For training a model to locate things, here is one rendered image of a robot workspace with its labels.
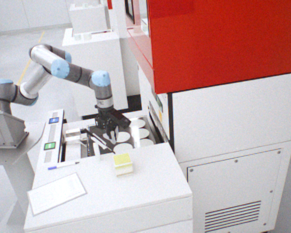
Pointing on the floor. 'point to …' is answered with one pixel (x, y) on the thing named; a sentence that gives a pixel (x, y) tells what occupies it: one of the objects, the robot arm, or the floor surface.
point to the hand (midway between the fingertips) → (115, 141)
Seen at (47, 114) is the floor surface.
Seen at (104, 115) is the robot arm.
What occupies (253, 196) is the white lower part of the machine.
